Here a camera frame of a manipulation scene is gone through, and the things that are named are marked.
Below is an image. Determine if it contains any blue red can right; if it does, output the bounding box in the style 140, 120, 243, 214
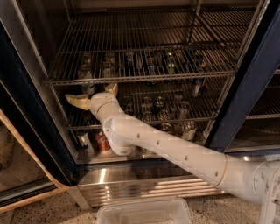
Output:
192, 77, 206, 97

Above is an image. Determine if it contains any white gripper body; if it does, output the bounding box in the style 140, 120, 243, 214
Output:
89, 92, 120, 117

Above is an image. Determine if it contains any wire fridge shelf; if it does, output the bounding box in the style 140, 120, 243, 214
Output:
47, 8, 254, 86
66, 76, 228, 131

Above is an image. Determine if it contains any red cola can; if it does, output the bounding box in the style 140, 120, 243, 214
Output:
94, 130, 110, 152

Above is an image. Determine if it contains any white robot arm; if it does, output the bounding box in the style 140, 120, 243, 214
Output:
65, 92, 280, 224

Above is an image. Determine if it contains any green white 7up can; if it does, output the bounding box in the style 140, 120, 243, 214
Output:
78, 66, 96, 95

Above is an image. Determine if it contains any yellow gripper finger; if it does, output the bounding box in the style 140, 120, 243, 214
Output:
105, 83, 118, 95
66, 94, 90, 110

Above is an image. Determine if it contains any white can bottom right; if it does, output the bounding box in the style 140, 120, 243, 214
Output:
181, 121, 197, 141

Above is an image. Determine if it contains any silver slim can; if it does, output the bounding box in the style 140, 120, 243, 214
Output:
76, 129, 95, 154

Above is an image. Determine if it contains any white can middle shelf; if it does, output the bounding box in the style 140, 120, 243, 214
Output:
102, 62, 116, 84

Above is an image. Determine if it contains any middle wire fridge shelf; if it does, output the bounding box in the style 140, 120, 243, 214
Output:
66, 76, 228, 131

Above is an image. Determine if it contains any blue can middle shelf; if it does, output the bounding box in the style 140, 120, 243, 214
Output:
145, 52, 158, 86

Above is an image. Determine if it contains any open glass fridge door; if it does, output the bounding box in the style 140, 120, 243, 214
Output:
0, 25, 71, 213

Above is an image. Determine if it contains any blue fridge centre post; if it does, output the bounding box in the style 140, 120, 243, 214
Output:
205, 0, 280, 152

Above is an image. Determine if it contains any clear plastic bin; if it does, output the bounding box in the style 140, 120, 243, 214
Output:
97, 198, 193, 224

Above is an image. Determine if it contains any stainless fridge base grille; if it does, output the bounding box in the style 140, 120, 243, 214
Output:
73, 153, 226, 207

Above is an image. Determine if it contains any top wire fridge shelf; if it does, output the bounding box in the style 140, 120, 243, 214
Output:
47, 8, 254, 86

